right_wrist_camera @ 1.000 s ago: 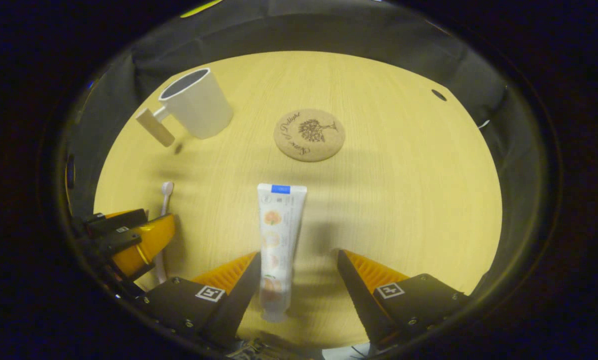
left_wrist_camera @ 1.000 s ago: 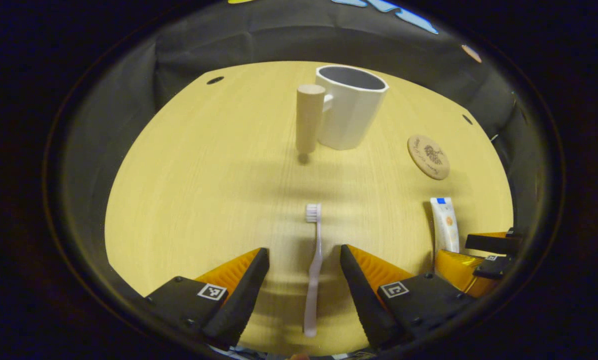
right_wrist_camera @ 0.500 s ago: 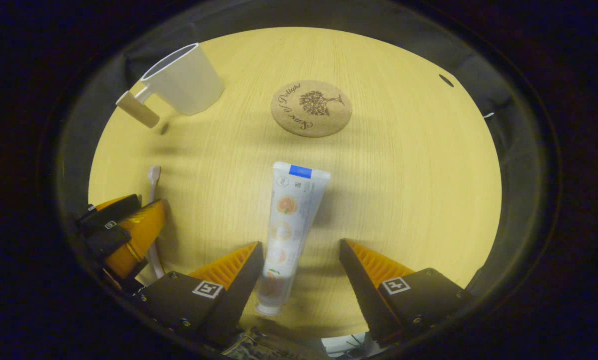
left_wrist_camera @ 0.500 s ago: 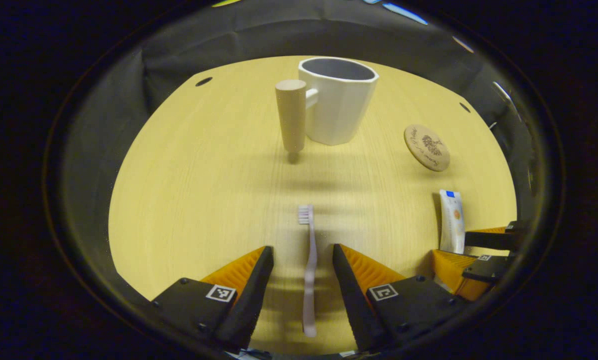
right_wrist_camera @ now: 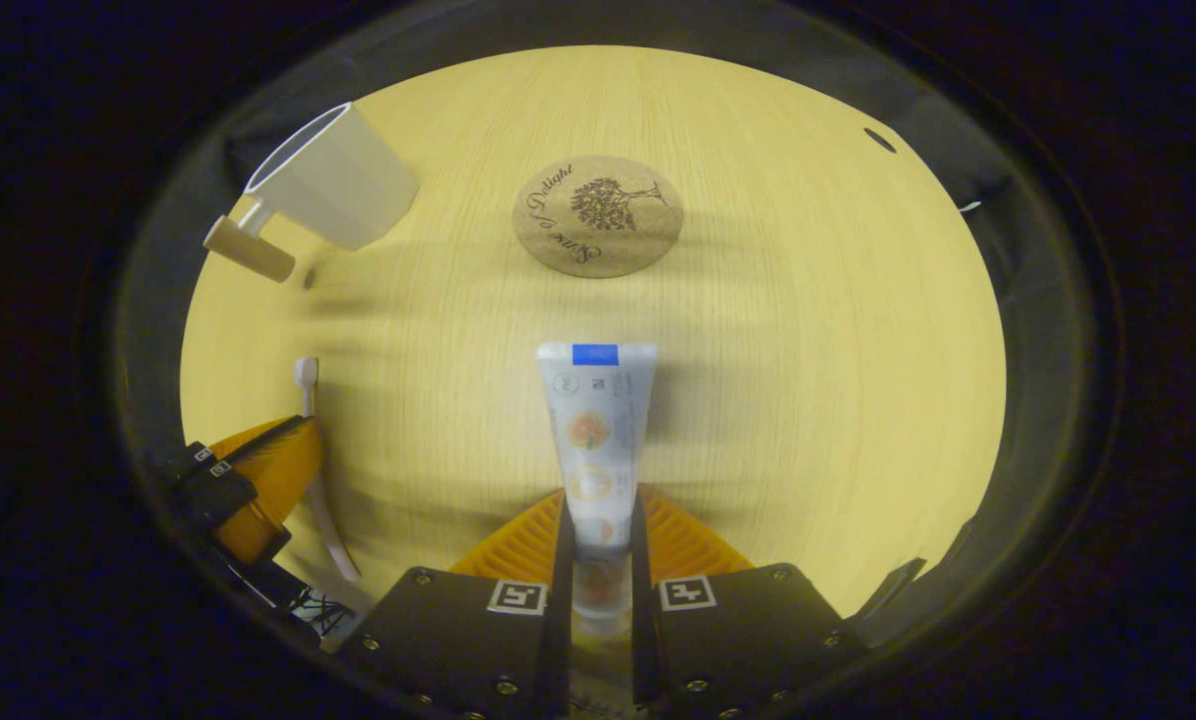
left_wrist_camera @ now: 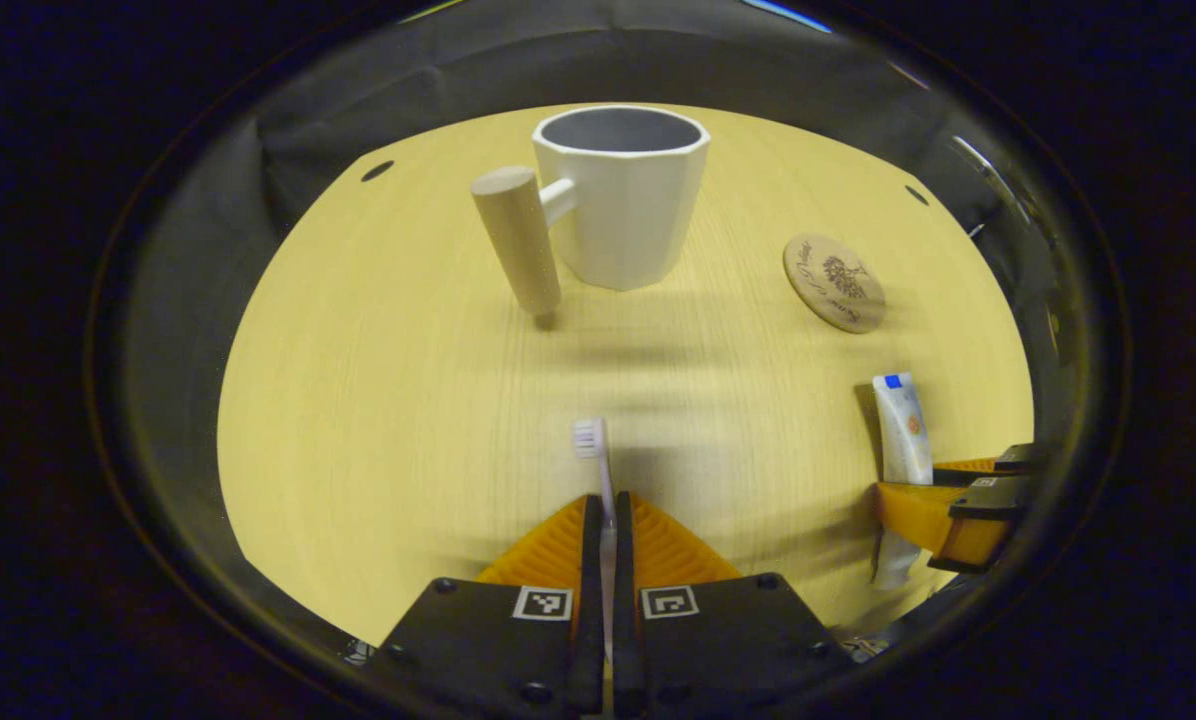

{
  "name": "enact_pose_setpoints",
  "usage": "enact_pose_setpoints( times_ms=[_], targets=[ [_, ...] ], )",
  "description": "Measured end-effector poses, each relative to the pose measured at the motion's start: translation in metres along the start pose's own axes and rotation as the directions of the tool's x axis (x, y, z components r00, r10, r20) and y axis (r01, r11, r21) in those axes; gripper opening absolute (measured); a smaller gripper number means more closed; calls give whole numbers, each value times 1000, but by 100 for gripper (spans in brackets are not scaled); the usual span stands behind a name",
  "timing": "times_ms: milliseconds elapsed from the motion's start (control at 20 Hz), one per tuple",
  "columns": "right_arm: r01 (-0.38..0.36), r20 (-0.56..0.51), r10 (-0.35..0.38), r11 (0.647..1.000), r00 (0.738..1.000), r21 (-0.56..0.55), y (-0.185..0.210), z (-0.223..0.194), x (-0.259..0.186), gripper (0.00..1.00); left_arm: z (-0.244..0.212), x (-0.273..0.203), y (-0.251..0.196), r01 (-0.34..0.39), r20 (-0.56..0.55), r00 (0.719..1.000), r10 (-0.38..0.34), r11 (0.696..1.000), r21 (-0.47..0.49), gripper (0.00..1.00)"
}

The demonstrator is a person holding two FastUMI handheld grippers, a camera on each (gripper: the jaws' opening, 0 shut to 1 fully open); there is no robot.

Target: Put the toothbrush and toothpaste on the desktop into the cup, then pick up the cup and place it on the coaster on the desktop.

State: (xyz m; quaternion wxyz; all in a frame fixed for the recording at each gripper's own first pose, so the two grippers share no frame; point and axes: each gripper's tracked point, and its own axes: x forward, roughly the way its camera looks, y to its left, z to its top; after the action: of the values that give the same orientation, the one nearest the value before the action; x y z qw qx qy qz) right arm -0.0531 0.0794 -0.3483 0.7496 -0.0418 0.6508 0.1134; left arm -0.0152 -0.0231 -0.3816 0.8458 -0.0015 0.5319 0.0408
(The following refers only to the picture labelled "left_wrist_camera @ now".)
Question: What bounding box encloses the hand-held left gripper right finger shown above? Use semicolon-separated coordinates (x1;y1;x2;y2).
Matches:
613;490;856;717

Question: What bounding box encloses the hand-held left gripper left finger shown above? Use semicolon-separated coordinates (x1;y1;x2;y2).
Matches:
371;493;605;717

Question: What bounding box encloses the white toothpaste tube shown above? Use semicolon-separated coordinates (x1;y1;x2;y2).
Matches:
871;373;934;591

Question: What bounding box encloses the white toothbrush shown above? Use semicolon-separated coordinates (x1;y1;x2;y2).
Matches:
571;418;621;661

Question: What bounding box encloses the round wooden coaster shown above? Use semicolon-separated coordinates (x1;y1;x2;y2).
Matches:
783;234;887;334

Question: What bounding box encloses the white cup with wooden handle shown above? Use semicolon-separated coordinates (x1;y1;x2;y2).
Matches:
470;104;711;331

